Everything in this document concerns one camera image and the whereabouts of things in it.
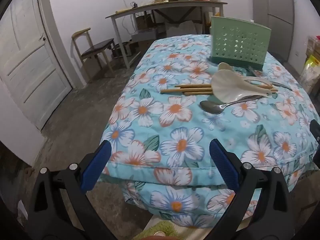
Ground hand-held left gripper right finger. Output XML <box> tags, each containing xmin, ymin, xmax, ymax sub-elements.
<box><xmin>207</xmin><ymin>139</ymin><xmax>298</xmax><ymax>240</ymax></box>

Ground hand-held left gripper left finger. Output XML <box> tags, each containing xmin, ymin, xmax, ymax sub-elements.
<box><xmin>25</xmin><ymin>140</ymin><xmax>113</xmax><ymax>240</ymax></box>

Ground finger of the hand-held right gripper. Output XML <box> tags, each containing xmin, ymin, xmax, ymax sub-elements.
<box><xmin>309</xmin><ymin>119</ymin><xmax>320</xmax><ymax>143</ymax></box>

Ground silver metal utensil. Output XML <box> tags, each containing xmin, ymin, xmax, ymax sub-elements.
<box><xmin>269</xmin><ymin>80</ymin><xmax>293</xmax><ymax>91</ymax></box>
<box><xmin>248</xmin><ymin>66</ymin><xmax>262</xmax><ymax>77</ymax></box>

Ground metal spoon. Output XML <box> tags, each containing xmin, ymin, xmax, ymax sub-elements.
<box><xmin>200</xmin><ymin>95</ymin><xmax>259</xmax><ymax>115</ymax></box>

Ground large white ceramic spoon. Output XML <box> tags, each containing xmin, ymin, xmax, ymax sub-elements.
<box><xmin>212</xmin><ymin>70</ymin><xmax>272</xmax><ymax>103</ymax></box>

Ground small white ceramic spoon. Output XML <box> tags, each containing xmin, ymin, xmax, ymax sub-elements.
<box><xmin>217</xmin><ymin>62</ymin><xmax>273</xmax><ymax>87</ymax></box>

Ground green utensil holder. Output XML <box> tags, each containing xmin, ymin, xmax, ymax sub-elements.
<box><xmin>209</xmin><ymin>16</ymin><xmax>272</xmax><ymax>71</ymax></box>

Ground blue floral blanket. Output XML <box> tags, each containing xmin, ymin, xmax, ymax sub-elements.
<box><xmin>97</xmin><ymin>34</ymin><xmax>320</xmax><ymax>229</ymax></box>

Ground yellow green bag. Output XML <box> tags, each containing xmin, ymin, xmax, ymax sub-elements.
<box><xmin>303</xmin><ymin>54</ymin><xmax>320</xmax><ymax>80</ymax></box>

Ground green shaggy mat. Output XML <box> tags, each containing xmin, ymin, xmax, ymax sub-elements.
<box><xmin>132</xmin><ymin>219</ymin><xmax>178</xmax><ymax>240</ymax></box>

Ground wooden chair black seat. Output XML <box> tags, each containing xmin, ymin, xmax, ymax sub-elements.
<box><xmin>72</xmin><ymin>27</ymin><xmax>118</xmax><ymax>79</ymax></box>

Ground metal appliance box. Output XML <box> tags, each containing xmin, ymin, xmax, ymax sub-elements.
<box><xmin>112</xmin><ymin>42</ymin><xmax>131</xmax><ymax>57</ymax></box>

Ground white panel door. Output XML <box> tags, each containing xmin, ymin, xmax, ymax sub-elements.
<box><xmin>0</xmin><ymin>0</ymin><xmax>73</xmax><ymax>130</ymax></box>

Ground grey refrigerator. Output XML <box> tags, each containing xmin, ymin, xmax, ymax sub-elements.
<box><xmin>265</xmin><ymin>0</ymin><xmax>297</xmax><ymax>63</ymax></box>

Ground white sack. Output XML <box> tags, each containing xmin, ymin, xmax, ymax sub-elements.
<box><xmin>165</xmin><ymin>21</ymin><xmax>196</xmax><ymax>36</ymax></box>

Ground small cardboard box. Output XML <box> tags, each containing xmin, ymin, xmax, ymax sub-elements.
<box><xmin>136</xmin><ymin>12</ymin><xmax>153</xmax><ymax>30</ymax></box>

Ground wooden table white legs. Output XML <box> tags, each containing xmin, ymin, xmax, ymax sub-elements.
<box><xmin>105</xmin><ymin>0</ymin><xmax>228</xmax><ymax>69</ymax></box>

